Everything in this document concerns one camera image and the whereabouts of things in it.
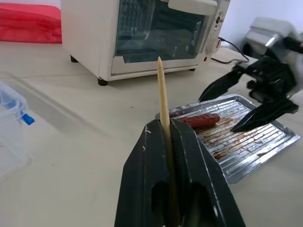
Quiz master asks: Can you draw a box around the clear plastic box blue clip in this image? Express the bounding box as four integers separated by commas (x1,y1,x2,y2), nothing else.
0,79,36,182

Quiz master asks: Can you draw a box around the white toaster oven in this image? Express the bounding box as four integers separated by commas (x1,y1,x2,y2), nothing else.
61,0,232,87

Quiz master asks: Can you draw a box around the wooden skewer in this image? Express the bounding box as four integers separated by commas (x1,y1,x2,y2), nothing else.
157,56,181,227

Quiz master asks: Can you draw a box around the red sausage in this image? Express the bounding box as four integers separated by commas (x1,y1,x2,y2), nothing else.
177,113,221,129

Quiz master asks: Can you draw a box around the silver ribbed baking tray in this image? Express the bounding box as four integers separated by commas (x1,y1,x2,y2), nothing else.
155,93,302,185

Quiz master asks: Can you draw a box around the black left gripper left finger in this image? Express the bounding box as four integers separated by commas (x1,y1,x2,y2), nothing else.
114,119,171,227

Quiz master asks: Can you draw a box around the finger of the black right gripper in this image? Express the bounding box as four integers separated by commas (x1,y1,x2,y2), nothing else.
198,68,245,103
230,97,299,133

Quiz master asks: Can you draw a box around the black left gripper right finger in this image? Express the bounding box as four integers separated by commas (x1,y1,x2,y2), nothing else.
169,119,247,227

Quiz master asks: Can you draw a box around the black oven power cable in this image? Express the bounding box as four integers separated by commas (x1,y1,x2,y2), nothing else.
210,36,250,65

